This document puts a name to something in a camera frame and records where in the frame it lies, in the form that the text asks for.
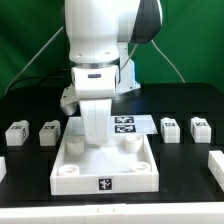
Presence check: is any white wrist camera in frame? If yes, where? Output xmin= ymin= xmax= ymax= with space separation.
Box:
xmin=60 ymin=85 xmax=78 ymax=116

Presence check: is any white cable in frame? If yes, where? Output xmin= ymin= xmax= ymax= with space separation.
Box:
xmin=150 ymin=39 xmax=186 ymax=84
xmin=3 ymin=25 xmax=65 ymax=98

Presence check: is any white tag sheet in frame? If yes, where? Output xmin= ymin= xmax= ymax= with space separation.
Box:
xmin=110 ymin=115 xmax=157 ymax=135

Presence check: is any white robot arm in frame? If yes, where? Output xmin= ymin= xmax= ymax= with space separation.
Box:
xmin=64 ymin=0 xmax=162 ymax=144

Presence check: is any white obstacle left wall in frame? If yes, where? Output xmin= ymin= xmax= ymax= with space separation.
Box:
xmin=0 ymin=157 xmax=7 ymax=183

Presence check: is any white cable left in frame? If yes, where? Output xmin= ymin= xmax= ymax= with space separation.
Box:
xmin=3 ymin=25 xmax=65 ymax=98

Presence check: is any white front rail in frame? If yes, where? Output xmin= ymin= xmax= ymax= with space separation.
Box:
xmin=0 ymin=202 xmax=224 ymax=224

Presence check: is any white cable right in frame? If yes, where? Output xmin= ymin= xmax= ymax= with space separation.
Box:
xmin=150 ymin=39 xmax=186 ymax=84

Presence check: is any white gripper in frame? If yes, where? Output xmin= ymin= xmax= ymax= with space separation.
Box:
xmin=72 ymin=65 xmax=119 ymax=144

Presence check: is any white obstacle wall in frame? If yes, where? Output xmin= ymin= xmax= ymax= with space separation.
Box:
xmin=0 ymin=157 xmax=7 ymax=183
xmin=208 ymin=150 xmax=224 ymax=192

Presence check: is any white obstacle right wall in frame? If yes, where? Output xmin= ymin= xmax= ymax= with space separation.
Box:
xmin=208 ymin=150 xmax=224 ymax=192

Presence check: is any white square tabletop tray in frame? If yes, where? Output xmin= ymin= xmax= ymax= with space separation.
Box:
xmin=50 ymin=117 xmax=159 ymax=195

